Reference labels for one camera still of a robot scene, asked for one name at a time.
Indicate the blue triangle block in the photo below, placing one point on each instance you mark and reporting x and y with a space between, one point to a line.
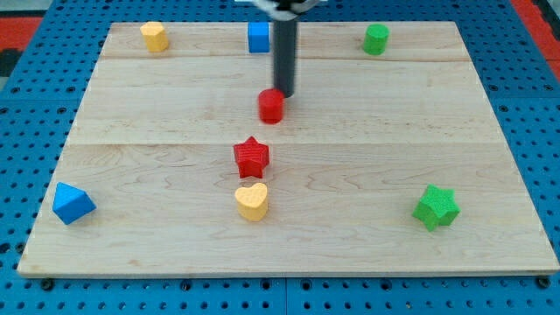
71 203

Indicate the green star block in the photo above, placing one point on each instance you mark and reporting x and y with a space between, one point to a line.
437 207

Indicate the blue cube block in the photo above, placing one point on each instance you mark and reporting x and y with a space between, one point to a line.
258 37

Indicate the yellow hexagon block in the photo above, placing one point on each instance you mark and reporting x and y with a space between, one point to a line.
154 36

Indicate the yellow heart block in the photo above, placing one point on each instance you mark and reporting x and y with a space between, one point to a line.
252 202

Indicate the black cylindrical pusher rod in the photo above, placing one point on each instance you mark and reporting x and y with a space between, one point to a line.
284 48

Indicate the green cylinder block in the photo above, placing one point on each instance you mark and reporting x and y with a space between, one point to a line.
375 39

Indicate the red cylinder block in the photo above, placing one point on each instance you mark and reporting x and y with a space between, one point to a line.
271 105

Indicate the red star block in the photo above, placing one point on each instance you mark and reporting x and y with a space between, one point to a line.
251 158

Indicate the wooden board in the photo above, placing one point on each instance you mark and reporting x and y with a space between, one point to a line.
360 140

